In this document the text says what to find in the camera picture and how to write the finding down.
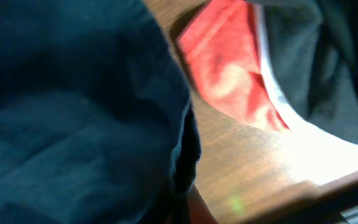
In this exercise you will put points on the navy blue shorts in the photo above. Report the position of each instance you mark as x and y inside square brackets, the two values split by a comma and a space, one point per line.
[96, 119]

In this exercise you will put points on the red and white garment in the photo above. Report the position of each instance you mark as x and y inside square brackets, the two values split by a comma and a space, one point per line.
[221, 49]

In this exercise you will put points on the black garment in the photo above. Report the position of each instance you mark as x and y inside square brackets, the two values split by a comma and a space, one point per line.
[309, 62]

